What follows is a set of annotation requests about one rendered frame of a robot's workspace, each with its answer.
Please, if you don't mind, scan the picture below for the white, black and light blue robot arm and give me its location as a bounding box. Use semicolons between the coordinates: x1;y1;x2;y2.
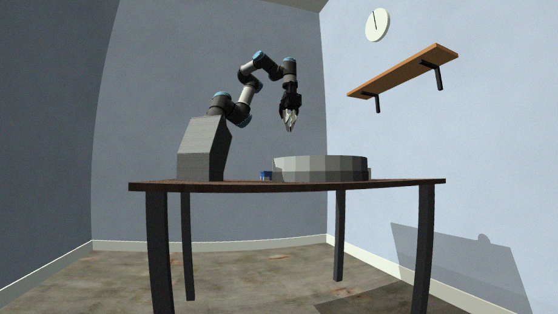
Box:
204;51;298;128

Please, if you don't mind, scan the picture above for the blue crate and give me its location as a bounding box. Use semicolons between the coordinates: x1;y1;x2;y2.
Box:
260;171;273;181

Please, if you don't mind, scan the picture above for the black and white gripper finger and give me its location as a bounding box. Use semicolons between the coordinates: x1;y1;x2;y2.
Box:
289;109;299;132
279;104;289;132

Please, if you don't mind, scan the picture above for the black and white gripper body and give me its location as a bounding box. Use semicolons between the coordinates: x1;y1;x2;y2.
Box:
281;81;301;111

